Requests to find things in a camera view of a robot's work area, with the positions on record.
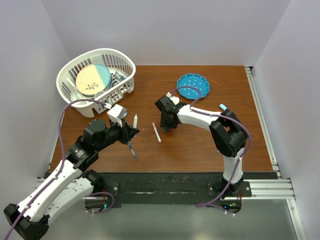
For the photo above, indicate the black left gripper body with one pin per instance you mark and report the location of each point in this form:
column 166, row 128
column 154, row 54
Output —
column 119, row 133

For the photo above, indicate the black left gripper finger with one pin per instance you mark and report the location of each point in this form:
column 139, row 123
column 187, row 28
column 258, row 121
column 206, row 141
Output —
column 131, row 130
column 129, row 136

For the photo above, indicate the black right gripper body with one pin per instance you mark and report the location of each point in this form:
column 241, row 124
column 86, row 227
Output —
column 164, row 122

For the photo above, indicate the white pen with teal tip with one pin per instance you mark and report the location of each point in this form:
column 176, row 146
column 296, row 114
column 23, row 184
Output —
column 135, row 121

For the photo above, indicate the white pen with orange tip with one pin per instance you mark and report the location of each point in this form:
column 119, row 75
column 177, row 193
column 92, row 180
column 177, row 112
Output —
column 156, row 132

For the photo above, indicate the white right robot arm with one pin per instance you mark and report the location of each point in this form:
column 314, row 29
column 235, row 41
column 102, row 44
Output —
column 232, row 139

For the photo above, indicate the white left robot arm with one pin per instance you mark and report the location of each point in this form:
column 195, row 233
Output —
column 69, row 182

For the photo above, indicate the blue patterned pen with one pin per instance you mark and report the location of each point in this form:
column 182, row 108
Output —
column 132, row 151

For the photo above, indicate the blue dotted plate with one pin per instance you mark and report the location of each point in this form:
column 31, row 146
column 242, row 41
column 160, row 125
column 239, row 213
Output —
column 193, row 86

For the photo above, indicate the white cup in basket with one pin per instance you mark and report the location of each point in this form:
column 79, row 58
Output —
column 98, row 95

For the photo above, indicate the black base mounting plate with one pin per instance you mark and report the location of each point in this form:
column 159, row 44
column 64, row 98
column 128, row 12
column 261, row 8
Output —
column 114, row 189

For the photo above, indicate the light blue eraser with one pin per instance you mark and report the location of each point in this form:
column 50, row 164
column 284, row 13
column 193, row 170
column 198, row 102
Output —
column 222, row 107

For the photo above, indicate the white plastic dish basket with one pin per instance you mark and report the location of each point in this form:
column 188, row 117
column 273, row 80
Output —
column 121, row 68

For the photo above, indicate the cream and blue plate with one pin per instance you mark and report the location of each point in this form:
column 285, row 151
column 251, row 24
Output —
column 92, row 79

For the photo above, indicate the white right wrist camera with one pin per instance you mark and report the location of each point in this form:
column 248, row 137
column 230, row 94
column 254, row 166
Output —
column 173, row 98

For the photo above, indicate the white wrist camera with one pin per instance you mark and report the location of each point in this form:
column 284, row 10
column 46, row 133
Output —
column 173, row 98
column 117, row 113

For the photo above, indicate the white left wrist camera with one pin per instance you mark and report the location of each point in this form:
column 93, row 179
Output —
column 117, row 113

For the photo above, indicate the aluminium frame rail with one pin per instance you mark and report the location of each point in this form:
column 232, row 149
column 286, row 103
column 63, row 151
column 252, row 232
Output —
column 277, row 189

